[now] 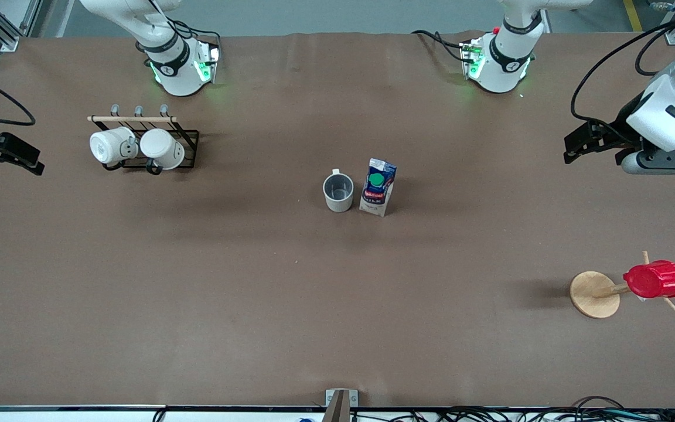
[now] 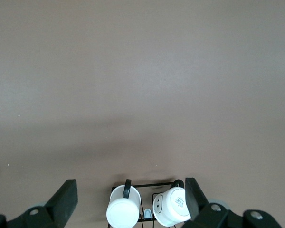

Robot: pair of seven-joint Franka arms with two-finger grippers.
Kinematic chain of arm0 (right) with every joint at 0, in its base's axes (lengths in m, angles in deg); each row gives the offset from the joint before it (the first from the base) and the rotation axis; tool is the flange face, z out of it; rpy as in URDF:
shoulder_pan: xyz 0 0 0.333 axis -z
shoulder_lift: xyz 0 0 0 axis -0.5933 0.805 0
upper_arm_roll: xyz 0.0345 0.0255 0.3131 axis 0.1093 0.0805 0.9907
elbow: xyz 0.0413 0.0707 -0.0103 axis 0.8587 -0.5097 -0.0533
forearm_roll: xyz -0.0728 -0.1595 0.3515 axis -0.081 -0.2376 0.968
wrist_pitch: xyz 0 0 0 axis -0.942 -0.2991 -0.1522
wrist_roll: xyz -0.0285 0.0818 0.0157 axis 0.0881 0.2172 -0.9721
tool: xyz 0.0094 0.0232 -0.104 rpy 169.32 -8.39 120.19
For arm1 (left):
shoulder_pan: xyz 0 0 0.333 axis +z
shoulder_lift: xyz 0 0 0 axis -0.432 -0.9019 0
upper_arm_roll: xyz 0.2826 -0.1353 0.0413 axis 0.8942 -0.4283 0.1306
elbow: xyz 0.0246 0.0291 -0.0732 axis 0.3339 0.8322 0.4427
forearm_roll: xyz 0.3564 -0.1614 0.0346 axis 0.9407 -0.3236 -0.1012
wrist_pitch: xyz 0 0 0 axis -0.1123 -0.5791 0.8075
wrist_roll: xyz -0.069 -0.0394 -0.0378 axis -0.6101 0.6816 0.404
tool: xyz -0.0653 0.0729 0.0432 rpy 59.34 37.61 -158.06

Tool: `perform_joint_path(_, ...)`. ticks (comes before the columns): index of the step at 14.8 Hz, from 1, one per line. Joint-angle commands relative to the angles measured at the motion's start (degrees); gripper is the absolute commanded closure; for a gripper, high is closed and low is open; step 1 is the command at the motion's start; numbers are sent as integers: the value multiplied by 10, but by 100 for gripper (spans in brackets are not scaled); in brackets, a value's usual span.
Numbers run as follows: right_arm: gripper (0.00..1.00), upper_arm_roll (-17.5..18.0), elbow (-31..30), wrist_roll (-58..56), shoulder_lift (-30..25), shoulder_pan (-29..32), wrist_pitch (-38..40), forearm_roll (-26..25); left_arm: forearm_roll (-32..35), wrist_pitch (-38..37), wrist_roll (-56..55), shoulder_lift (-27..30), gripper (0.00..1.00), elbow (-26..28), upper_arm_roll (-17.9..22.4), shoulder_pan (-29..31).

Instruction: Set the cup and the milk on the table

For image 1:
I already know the black left base cable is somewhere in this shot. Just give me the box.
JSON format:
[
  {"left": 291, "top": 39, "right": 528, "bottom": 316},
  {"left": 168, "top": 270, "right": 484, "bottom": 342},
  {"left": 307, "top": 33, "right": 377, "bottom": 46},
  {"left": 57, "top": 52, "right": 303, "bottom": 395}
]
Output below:
[{"left": 412, "top": 29, "right": 468, "bottom": 63}]

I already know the brown table cover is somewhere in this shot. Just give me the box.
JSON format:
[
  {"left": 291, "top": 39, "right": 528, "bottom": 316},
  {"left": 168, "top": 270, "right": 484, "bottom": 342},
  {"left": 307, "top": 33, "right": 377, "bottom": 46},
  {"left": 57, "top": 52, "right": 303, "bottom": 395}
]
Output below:
[{"left": 0, "top": 30, "right": 675, "bottom": 409}]

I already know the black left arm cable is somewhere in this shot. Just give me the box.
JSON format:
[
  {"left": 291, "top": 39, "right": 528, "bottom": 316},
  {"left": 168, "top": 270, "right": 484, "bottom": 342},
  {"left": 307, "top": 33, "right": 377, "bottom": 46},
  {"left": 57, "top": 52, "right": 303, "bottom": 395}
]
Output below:
[{"left": 570, "top": 21, "right": 675, "bottom": 147}]

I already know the black base cable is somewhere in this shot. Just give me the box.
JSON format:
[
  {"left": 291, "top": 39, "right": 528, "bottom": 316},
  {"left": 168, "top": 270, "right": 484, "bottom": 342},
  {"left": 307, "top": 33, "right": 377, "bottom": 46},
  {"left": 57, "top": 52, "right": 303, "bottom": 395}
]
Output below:
[
  {"left": 412, "top": 29, "right": 468, "bottom": 63},
  {"left": 171, "top": 21, "right": 222, "bottom": 49}
]

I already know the blue white milk carton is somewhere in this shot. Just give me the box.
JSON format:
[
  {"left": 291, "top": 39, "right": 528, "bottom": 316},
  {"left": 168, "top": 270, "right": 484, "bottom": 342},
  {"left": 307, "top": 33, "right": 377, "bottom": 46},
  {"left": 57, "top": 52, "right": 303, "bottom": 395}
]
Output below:
[{"left": 359, "top": 157, "right": 398, "bottom": 218}]

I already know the grey ceramic mug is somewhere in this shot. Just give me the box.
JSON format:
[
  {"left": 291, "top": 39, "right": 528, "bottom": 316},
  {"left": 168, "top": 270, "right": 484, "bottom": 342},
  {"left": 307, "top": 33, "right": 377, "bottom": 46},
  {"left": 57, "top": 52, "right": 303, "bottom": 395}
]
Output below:
[{"left": 322, "top": 169, "right": 354, "bottom": 213}]

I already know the metal table bracket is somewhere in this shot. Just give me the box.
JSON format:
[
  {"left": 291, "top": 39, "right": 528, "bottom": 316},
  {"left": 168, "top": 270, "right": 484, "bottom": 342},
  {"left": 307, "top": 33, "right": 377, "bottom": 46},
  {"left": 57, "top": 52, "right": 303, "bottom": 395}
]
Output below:
[{"left": 325, "top": 389, "right": 359, "bottom": 422}]

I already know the wooden mug tree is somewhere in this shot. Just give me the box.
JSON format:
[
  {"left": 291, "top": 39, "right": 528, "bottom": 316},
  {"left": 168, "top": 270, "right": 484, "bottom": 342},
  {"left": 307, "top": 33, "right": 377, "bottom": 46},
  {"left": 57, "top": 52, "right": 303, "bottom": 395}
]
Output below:
[{"left": 570, "top": 251, "right": 675, "bottom": 319}]

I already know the white mug with black handle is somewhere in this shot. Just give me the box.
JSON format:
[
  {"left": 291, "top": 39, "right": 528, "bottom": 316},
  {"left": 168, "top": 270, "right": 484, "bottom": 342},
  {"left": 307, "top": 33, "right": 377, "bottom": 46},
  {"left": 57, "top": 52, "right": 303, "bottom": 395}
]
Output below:
[{"left": 139, "top": 128, "right": 186, "bottom": 175}]

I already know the black wire mug rack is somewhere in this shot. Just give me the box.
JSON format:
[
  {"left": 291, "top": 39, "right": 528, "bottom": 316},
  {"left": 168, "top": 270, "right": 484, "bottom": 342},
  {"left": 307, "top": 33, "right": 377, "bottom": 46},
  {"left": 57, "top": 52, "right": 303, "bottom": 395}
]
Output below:
[{"left": 87, "top": 104, "right": 200, "bottom": 175}]

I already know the red plastic cup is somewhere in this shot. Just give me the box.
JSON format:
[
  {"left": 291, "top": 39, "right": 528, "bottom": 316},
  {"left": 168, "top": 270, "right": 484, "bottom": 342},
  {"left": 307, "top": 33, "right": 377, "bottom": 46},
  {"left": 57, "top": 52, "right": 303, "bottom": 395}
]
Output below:
[{"left": 623, "top": 260, "right": 675, "bottom": 299}]

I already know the black right base cable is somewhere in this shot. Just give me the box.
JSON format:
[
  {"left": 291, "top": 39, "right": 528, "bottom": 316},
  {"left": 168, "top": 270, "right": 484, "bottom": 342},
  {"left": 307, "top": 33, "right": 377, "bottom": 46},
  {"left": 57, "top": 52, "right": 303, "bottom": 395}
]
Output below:
[{"left": 171, "top": 21, "right": 222, "bottom": 49}]

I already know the white mug with dotted bottom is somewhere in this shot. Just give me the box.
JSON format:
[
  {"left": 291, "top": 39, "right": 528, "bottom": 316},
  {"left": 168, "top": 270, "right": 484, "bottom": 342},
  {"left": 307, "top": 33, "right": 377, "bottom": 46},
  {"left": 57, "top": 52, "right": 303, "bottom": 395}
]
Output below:
[{"left": 90, "top": 127, "right": 139, "bottom": 166}]

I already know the black cable bundle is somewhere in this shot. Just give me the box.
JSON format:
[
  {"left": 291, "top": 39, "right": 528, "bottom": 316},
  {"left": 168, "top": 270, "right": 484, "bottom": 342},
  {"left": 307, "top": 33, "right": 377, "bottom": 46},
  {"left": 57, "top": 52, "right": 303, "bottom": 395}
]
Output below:
[{"left": 431, "top": 396, "right": 675, "bottom": 422}]

